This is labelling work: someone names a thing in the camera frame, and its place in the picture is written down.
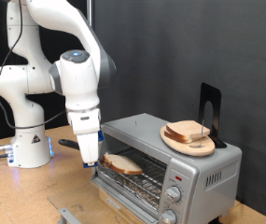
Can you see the silver toaster oven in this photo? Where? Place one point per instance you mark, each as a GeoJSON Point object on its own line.
{"type": "Point", "coordinates": [201, 174]}

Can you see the black metal bookend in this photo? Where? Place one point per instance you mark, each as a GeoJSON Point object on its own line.
{"type": "Point", "coordinates": [205, 96]}

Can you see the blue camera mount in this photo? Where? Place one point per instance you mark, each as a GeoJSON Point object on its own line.
{"type": "Point", "coordinates": [100, 136]}

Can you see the silver oven knob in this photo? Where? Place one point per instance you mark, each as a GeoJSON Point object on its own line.
{"type": "Point", "coordinates": [169, 216]}
{"type": "Point", "coordinates": [173, 194]}

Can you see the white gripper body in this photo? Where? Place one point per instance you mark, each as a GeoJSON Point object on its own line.
{"type": "Point", "coordinates": [89, 146]}

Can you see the thin metal pin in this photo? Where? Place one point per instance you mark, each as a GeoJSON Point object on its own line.
{"type": "Point", "coordinates": [201, 133]}

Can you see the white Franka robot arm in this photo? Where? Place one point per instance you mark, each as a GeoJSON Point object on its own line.
{"type": "Point", "coordinates": [79, 81]}

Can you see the oval wooden board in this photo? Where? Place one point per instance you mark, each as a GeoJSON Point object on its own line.
{"type": "Point", "coordinates": [188, 148]}

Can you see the glass oven door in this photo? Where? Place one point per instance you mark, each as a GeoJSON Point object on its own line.
{"type": "Point", "coordinates": [68, 215]}

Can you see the white bread slice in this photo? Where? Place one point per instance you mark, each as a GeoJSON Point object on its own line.
{"type": "Point", "coordinates": [123, 164]}
{"type": "Point", "coordinates": [177, 138]}
{"type": "Point", "coordinates": [187, 129]}

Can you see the blue spatula grip block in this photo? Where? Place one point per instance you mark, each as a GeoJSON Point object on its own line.
{"type": "Point", "coordinates": [90, 165]}

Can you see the vertical metal pole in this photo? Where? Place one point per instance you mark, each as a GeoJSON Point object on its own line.
{"type": "Point", "coordinates": [90, 9]}

